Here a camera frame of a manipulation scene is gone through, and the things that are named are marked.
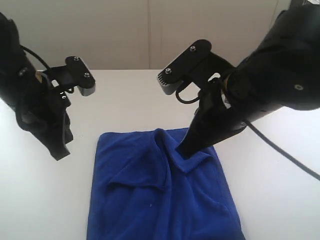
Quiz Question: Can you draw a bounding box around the blue terry towel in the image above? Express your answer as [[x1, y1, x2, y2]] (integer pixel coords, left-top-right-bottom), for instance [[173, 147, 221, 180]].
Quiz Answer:
[[86, 128, 245, 240]]

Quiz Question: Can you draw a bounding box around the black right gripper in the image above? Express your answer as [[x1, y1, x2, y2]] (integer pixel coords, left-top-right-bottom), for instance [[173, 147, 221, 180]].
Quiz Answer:
[[176, 74, 250, 159]]

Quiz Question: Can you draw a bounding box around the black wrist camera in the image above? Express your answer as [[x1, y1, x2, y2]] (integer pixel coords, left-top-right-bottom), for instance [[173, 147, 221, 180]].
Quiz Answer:
[[157, 39, 234, 95], [43, 56, 96, 97]]

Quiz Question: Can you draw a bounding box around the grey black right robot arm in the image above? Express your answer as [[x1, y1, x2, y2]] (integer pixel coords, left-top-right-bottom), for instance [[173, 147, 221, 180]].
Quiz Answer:
[[176, 4, 320, 159]]

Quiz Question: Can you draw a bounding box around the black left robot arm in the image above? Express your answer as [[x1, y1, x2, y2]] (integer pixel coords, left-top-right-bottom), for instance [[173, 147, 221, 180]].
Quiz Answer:
[[0, 14, 73, 161]]

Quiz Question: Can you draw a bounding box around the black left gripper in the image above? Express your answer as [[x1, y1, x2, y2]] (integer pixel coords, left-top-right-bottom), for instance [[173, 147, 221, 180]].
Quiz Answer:
[[14, 86, 74, 160]]

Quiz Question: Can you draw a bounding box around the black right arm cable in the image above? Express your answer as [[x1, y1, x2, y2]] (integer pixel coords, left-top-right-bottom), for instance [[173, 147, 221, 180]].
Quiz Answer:
[[174, 77, 320, 181]]

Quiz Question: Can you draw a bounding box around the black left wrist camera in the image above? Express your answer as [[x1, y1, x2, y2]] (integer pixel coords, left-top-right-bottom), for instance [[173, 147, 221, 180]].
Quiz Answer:
[[43, 56, 96, 97]]

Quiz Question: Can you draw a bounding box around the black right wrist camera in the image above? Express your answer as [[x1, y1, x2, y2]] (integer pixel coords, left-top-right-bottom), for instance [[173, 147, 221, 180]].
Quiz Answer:
[[157, 39, 234, 95]]

